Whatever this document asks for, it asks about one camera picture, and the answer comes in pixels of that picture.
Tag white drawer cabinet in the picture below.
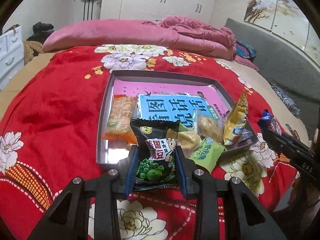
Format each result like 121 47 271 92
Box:
0 25 24 90

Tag orange-edged cracker packet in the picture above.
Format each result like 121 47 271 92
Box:
103 94 137 144

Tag colourful folded clothes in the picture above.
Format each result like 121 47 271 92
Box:
235 41 256 62

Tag yellow cartoon snack packet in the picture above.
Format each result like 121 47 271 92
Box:
223 92 248 146

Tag red floral blanket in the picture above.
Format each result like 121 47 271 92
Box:
1 45 297 239

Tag green and yellow snack packet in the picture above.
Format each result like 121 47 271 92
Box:
178 124 225 173

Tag floral wall painting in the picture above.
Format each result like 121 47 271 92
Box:
244 0 319 64

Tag clear-wrapped brown pastry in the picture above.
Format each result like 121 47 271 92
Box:
195 109 225 145

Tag blue Oreo packet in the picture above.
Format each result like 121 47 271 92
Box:
257 109 282 135

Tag dark clothes pile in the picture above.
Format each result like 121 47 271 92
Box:
27 22 54 44

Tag black green-pea snack packet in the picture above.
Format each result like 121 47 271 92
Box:
130 118 180 191

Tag pink and blue book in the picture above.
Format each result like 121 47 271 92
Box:
113 79 232 129

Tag grey padded headboard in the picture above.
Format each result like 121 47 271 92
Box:
225 18 319 134

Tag pink folded duvet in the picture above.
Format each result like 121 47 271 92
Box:
43 16 258 70

